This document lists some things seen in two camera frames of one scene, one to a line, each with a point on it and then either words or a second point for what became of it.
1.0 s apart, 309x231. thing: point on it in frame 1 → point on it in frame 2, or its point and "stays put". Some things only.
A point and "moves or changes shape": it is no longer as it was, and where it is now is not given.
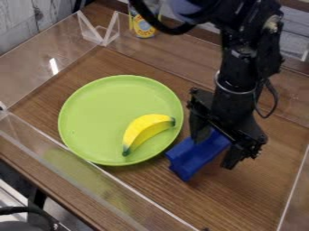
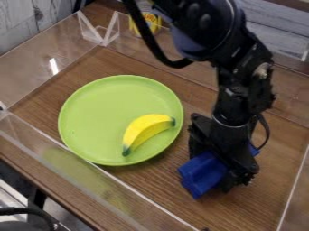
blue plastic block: [191, 158] moves or changes shape
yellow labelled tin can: [142, 27] → [153, 19]
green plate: [100, 108] stays put
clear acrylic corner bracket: [96, 33] stays put
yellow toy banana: [142, 127] stays put
